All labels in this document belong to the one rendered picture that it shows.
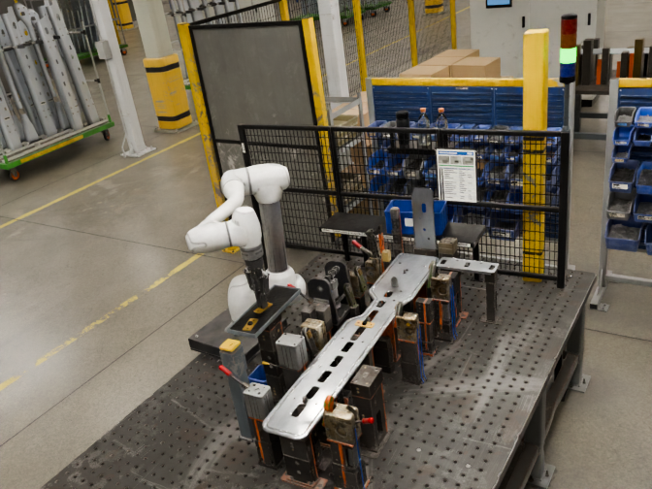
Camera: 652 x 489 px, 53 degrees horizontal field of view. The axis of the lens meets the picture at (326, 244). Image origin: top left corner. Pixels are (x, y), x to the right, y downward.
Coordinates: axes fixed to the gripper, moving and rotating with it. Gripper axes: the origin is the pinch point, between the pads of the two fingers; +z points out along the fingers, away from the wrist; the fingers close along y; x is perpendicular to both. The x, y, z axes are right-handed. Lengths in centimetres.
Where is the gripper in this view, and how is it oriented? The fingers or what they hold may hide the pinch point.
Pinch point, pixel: (261, 299)
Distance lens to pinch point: 277.3
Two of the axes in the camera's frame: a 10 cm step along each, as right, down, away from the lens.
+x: 6.2, -4.1, 6.7
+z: 1.3, 8.9, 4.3
